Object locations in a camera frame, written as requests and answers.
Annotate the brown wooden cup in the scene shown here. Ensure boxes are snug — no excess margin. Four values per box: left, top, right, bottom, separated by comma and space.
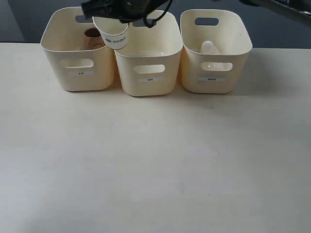
84, 28, 105, 50

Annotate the middle cream plastic bin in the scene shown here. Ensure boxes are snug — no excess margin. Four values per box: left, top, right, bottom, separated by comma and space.
115, 12, 183, 97

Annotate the clear plastic cup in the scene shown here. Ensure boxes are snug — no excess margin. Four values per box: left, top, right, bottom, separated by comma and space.
200, 40, 221, 55

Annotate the left cream plastic bin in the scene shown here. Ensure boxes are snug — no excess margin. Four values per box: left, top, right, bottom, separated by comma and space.
40, 7, 115, 91

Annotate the right cream plastic bin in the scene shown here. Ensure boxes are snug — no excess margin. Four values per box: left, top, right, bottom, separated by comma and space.
180, 9, 253, 94

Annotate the white paper cup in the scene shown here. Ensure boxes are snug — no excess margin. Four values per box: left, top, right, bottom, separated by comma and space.
92, 17, 129, 50

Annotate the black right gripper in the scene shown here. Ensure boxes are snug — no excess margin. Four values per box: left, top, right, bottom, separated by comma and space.
81, 0, 156, 23

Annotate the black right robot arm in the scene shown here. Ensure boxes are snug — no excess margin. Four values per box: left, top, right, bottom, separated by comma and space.
81, 0, 311, 28

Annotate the cream plastic bin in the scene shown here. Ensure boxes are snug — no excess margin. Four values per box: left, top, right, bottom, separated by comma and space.
115, 12, 183, 97
180, 9, 253, 94
40, 7, 115, 91

